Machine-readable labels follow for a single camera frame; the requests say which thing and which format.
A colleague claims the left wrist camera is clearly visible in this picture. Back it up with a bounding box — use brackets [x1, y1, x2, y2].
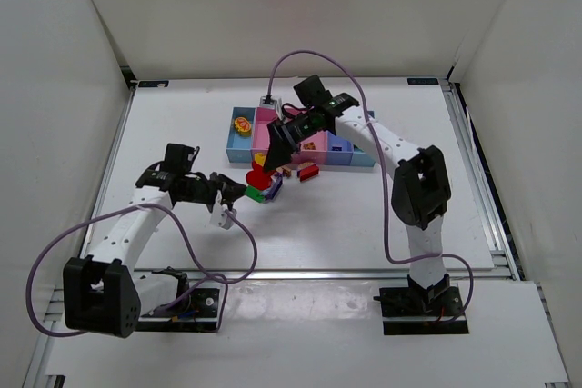
[209, 192, 236, 230]

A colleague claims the red heart lego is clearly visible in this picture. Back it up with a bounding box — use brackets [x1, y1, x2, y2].
[246, 162, 274, 191]

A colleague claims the purple flower lego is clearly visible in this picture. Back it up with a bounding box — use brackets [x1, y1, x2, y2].
[262, 175, 283, 202]

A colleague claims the red lego brick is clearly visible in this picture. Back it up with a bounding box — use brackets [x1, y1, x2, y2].
[296, 162, 320, 183]

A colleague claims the yellow curved lego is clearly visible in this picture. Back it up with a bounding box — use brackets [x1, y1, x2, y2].
[254, 153, 266, 166]

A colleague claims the light blue left bin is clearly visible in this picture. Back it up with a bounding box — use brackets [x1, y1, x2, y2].
[226, 107, 256, 164]

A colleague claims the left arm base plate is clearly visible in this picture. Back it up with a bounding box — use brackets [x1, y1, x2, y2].
[135, 285, 223, 333]

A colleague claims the small pink bin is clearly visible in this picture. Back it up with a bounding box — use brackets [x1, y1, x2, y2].
[292, 132, 327, 164]

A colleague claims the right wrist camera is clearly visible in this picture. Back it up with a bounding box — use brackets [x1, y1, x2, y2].
[258, 95, 282, 114]

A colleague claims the large pink bin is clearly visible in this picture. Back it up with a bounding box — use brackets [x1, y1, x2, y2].
[251, 107, 278, 162]

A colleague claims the dark blue bin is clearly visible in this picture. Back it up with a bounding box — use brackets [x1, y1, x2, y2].
[326, 133, 354, 166]

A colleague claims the light blue bin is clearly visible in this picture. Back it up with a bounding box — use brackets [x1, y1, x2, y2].
[226, 107, 256, 164]
[350, 115, 376, 167]

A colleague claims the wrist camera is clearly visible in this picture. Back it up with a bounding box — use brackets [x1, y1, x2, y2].
[258, 95, 282, 114]
[209, 192, 236, 230]

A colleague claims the green lego plate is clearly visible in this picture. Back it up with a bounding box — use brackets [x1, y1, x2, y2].
[245, 185, 265, 203]

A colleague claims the light blue right bin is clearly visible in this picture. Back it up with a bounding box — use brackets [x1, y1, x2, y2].
[350, 115, 376, 167]

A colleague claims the yellow pineapple lego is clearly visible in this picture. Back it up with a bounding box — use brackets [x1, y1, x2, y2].
[233, 116, 253, 138]

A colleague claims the purple brown lego piece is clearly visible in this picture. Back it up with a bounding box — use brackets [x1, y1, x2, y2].
[276, 166, 292, 178]

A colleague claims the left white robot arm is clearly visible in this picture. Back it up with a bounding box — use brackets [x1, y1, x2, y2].
[63, 144, 246, 338]

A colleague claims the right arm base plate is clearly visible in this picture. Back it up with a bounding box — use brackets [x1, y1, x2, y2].
[373, 286, 469, 336]

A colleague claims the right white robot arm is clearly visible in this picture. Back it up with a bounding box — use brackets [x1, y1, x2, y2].
[263, 75, 451, 300]

